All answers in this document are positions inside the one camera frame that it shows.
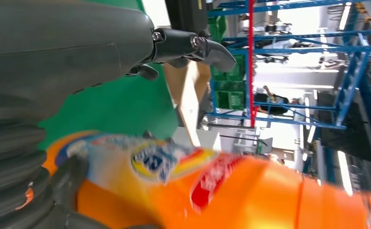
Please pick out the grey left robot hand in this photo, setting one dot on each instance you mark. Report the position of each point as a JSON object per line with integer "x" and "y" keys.
{"x": 62, "y": 47}

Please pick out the orange detergent bottle clear cap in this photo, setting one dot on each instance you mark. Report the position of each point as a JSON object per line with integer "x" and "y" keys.
{"x": 236, "y": 196}

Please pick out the white desk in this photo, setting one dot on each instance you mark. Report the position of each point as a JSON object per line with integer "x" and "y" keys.
{"x": 155, "y": 12}

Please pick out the open brown cardboard box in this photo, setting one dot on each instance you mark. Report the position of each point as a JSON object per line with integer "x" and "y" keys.
{"x": 188, "y": 101}

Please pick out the green plastic crate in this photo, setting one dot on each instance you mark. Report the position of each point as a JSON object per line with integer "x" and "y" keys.
{"x": 229, "y": 94}

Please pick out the red vertical pole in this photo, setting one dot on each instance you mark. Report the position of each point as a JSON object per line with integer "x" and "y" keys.
{"x": 252, "y": 63}

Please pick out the person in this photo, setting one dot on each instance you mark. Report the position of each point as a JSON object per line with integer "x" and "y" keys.
{"x": 274, "y": 102}

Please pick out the blue metal rack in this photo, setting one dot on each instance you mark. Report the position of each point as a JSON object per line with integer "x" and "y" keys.
{"x": 349, "y": 82}

